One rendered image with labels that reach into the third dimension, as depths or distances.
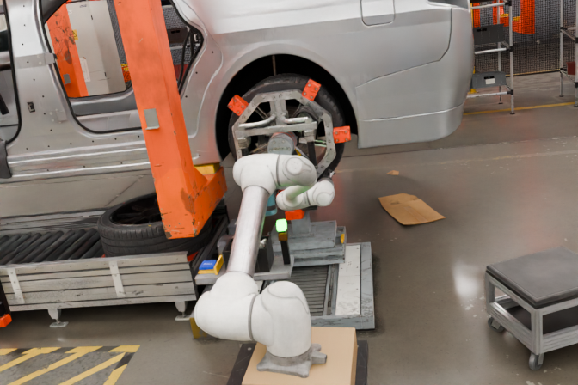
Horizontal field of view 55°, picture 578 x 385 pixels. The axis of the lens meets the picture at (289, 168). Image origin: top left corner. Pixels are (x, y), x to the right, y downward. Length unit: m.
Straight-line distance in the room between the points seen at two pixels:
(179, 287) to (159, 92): 1.07
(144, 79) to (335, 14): 1.03
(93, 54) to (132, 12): 4.91
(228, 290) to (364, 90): 1.48
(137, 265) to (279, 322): 1.42
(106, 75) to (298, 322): 6.00
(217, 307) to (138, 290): 1.29
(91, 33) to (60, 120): 4.08
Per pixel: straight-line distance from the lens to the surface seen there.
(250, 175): 2.17
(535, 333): 2.47
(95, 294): 3.28
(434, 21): 2.98
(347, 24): 2.95
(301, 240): 3.27
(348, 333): 2.12
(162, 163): 2.71
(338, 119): 3.01
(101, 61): 7.47
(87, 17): 7.49
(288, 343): 1.88
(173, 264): 3.02
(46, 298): 3.43
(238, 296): 1.91
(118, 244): 3.22
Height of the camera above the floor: 1.58
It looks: 17 degrees down
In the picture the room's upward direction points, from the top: 8 degrees counter-clockwise
